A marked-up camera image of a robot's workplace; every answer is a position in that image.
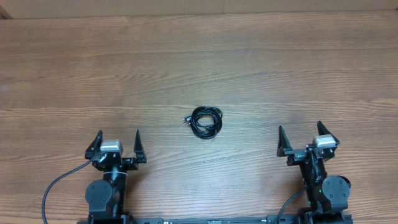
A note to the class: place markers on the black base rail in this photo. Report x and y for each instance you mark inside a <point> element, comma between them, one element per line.
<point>270,219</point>

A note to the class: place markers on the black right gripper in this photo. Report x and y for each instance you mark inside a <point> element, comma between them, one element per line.
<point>296,155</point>

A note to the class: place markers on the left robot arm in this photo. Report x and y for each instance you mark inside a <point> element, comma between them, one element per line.
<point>106,196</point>

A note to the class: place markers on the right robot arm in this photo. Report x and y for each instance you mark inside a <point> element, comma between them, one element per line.
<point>327,194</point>

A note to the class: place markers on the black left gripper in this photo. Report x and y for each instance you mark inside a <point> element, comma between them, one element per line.
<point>130,162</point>

